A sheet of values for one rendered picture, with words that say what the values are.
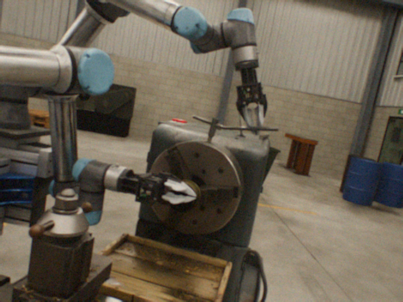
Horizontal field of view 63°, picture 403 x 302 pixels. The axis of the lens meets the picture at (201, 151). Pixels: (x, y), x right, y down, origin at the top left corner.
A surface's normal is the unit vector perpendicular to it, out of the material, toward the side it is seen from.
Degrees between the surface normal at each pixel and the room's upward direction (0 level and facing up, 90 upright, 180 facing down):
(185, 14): 90
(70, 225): 60
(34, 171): 90
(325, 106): 90
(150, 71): 90
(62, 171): 98
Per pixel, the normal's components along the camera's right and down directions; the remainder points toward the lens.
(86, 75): 0.85, 0.21
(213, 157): -0.22, 0.09
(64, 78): 0.03, 0.54
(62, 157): 0.11, 0.30
